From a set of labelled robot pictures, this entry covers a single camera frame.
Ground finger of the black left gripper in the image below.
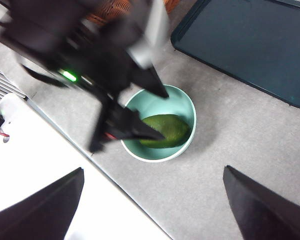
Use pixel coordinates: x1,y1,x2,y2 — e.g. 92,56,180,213
129,65,170,99
107,104,166,141

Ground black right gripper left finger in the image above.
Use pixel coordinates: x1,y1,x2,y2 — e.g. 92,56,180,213
0,167,85,240

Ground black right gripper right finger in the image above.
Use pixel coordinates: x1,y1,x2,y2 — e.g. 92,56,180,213
222,164,300,240

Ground teal ceramic bowl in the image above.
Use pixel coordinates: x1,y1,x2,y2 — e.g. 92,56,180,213
119,84,198,164

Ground green avocado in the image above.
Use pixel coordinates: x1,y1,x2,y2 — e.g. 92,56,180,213
139,114,191,149

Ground brown wicker basket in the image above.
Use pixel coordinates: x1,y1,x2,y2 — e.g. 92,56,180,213
85,0,181,27

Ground dark rectangular tray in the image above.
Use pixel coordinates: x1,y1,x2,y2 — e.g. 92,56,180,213
170,0,300,109

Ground grey ribbed metal panel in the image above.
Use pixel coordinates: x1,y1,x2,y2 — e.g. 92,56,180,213
0,61,27,109

